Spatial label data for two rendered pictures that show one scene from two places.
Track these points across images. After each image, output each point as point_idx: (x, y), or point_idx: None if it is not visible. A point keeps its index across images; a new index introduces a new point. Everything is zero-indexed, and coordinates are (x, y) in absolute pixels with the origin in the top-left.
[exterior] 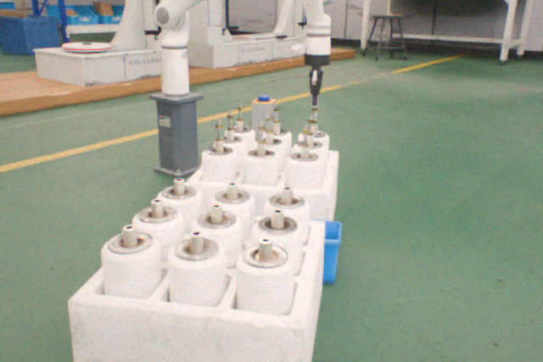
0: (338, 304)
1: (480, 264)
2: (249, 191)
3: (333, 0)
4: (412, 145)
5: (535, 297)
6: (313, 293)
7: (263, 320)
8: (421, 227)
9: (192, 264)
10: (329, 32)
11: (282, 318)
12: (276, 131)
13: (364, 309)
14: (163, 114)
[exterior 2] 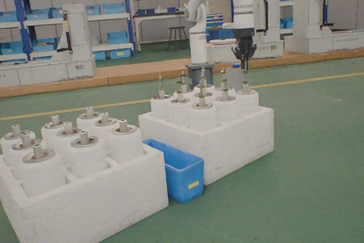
0: (165, 218)
1: (329, 231)
2: (164, 125)
3: None
4: None
5: None
6: (78, 193)
7: (16, 195)
8: (318, 185)
9: (11, 151)
10: (249, 10)
11: (24, 198)
12: (222, 89)
13: (176, 227)
14: (189, 75)
